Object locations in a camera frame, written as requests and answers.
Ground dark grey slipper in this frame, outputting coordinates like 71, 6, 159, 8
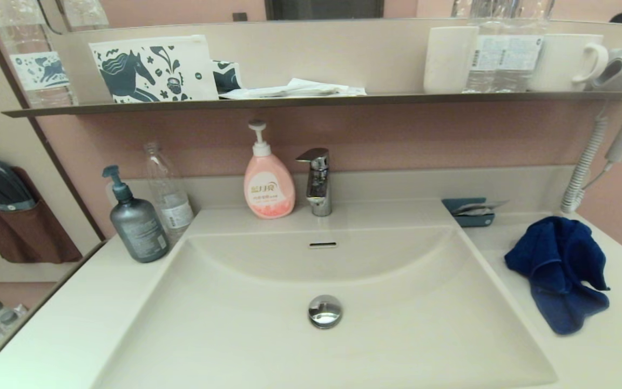
0, 157, 36, 211

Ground pink hand soap pump bottle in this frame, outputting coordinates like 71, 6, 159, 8
244, 120, 296, 219

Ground grey pump bottle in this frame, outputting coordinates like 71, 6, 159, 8
102, 165, 170, 263

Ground grey metal wall shelf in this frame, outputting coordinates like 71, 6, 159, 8
2, 91, 622, 118

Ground brown slipper holder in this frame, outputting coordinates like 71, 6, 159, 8
0, 166, 83, 264

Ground dark brown wall trim strip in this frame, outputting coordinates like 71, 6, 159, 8
0, 0, 107, 239

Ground blue soap dish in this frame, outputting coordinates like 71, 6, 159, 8
441, 197, 496, 228

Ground white mug with handle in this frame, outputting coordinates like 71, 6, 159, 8
529, 34, 610, 92

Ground white ceramic sink basin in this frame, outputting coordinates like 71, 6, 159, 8
91, 200, 560, 389

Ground white horse print pouch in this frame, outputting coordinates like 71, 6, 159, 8
89, 35, 220, 103

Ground white packaged toothbrush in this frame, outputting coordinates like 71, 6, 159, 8
451, 200, 509, 216

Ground chrome drain stopper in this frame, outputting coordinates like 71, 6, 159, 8
308, 294, 343, 329

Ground white flat sachets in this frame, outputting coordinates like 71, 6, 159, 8
219, 78, 367, 99

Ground clear empty plastic bottle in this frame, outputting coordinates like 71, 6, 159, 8
144, 142, 194, 240

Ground white coiled dryer cord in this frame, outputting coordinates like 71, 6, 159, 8
560, 116, 610, 214

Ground small blue patterned pouch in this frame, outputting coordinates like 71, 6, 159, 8
212, 59, 243, 94

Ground blue microfibre cloth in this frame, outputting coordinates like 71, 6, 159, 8
504, 216, 611, 336

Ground wall mirror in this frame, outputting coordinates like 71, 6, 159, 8
38, 0, 622, 32

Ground chrome faucet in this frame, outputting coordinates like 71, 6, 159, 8
296, 147, 333, 217

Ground white handleless cup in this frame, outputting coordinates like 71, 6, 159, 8
424, 26, 480, 94

